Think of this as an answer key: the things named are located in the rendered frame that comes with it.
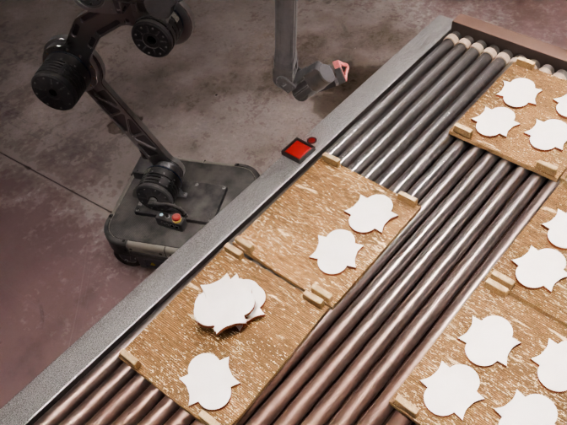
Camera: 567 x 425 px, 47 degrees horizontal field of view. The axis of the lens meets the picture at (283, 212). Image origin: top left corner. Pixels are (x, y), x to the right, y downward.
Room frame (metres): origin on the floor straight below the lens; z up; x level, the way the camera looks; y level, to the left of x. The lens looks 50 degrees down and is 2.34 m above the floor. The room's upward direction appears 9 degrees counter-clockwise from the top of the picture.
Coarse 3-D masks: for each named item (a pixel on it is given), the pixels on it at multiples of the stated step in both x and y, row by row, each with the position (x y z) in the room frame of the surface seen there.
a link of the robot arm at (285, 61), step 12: (276, 0) 1.45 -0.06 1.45; (288, 0) 1.44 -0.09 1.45; (276, 12) 1.45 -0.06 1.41; (288, 12) 1.44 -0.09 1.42; (276, 24) 1.45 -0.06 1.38; (288, 24) 1.44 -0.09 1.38; (276, 36) 1.46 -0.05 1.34; (288, 36) 1.44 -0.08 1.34; (276, 48) 1.46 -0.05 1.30; (288, 48) 1.45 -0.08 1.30; (276, 60) 1.46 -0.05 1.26; (288, 60) 1.45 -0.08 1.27; (276, 72) 1.46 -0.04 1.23; (288, 72) 1.44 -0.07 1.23; (276, 84) 1.46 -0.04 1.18
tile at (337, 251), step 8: (336, 232) 1.09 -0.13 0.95; (344, 232) 1.08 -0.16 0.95; (320, 240) 1.07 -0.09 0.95; (328, 240) 1.06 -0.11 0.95; (336, 240) 1.06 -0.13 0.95; (344, 240) 1.05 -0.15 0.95; (352, 240) 1.05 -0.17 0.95; (320, 248) 1.04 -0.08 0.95; (328, 248) 1.04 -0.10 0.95; (336, 248) 1.03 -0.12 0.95; (344, 248) 1.03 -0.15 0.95; (352, 248) 1.02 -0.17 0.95; (360, 248) 1.02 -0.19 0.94; (312, 256) 1.02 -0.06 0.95; (320, 256) 1.01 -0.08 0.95; (328, 256) 1.01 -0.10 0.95; (336, 256) 1.00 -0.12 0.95; (344, 256) 1.00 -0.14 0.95; (352, 256) 1.00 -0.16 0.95; (320, 264) 0.99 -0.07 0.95; (328, 264) 0.98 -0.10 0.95; (336, 264) 0.98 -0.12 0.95; (344, 264) 0.98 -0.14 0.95; (352, 264) 0.97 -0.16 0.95; (328, 272) 0.96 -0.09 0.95; (336, 272) 0.95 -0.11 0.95
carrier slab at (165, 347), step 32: (224, 256) 1.07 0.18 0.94; (192, 288) 0.98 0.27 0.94; (288, 288) 0.94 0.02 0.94; (160, 320) 0.90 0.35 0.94; (192, 320) 0.88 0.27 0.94; (256, 320) 0.86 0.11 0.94; (288, 320) 0.84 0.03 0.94; (320, 320) 0.83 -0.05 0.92; (160, 352) 0.81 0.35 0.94; (192, 352) 0.79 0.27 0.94; (224, 352) 0.78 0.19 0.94; (256, 352) 0.77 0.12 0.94; (288, 352) 0.75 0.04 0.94; (160, 384) 0.72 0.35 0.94; (256, 384) 0.69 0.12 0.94; (192, 416) 0.64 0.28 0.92; (224, 416) 0.62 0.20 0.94
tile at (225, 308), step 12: (228, 288) 0.92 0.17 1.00; (240, 288) 0.91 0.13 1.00; (204, 300) 0.89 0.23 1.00; (216, 300) 0.89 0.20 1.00; (228, 300) 0.88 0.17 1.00; (240, 300) 0.88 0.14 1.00; (252, 300) 0.87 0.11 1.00; (204, 312) 0.86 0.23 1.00; (216, 312) 0.85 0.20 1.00; (228, 312) 0.85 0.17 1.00; (240, 312) 0.84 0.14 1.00; (204, 324) 0.83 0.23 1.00; (216, 324) 0.82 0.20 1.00; (228, 324) 0.82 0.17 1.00; (240, 324) 0.81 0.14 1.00
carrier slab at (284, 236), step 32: (320, 160) 1.38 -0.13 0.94; (288, 192) 1.27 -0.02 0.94; (320, 192) 1.25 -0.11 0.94; (352, 192) 1.23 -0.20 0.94; (384, 192) 1.21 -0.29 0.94; (256, 224) 1.16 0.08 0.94; (288, 224) 1.15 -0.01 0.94; (320, 224) 1.13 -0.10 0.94; (256, 256) 1.05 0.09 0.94; (288, 256) 1.04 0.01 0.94
